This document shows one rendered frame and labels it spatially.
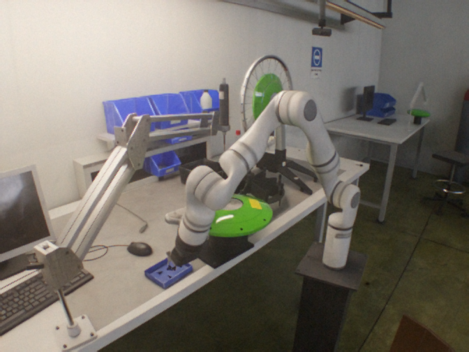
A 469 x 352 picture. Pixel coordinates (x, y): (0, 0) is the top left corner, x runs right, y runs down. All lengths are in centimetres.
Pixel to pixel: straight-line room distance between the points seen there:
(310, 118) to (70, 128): 123
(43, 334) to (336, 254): 98
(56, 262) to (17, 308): 33
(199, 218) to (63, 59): 118
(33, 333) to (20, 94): 104
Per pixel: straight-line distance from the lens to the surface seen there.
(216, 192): 65
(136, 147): 86
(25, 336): 101
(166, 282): 102
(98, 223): 83
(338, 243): 117
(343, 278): 120
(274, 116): 82
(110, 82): 177
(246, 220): 103
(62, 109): 167
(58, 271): 79
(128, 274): 111
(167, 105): 195
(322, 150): 89
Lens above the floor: 157
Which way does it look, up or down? 20 degrees down
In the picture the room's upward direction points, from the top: straight up
